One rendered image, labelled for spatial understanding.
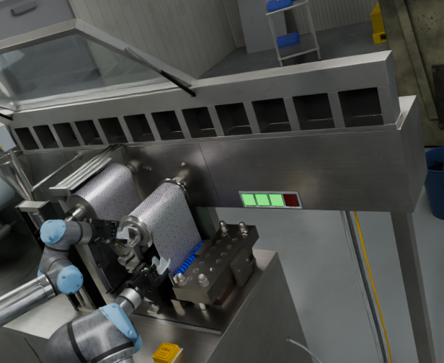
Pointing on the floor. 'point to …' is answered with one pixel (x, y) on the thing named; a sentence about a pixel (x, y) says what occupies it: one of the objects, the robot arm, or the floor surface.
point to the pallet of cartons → (378, 24)
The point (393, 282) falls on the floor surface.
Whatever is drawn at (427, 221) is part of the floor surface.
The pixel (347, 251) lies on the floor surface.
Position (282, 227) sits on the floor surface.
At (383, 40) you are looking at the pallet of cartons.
